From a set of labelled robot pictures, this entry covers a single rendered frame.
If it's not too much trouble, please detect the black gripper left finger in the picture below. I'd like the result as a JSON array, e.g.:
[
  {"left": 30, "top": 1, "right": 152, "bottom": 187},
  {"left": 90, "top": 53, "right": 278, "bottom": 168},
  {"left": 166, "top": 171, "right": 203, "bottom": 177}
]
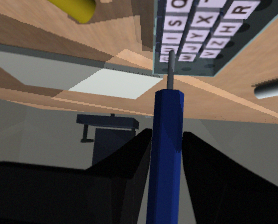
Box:
[{"left": 0, "top": 128, "right": 152, "bottom": 224}]

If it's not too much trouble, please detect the blue stylus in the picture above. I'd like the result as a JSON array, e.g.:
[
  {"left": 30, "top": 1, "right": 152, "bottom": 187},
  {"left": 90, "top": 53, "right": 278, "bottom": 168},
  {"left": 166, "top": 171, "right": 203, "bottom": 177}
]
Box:
[{"left": 146, "top": 50, "right": 184, "bottom": 224}]

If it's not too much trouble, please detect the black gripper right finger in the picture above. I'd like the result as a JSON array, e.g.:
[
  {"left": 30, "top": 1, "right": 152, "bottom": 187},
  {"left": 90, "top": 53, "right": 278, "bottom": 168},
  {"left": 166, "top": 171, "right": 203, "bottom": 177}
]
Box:
[{"left": 182, "top": 131, "right": 278, "bottom": 224}]

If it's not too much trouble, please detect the dark grey keyboard with keys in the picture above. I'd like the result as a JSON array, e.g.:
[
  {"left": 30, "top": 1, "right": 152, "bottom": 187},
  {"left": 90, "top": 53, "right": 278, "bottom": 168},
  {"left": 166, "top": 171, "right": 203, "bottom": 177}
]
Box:
[{"left": 152, "top": 0, "right": 278, "bottom": 78}]

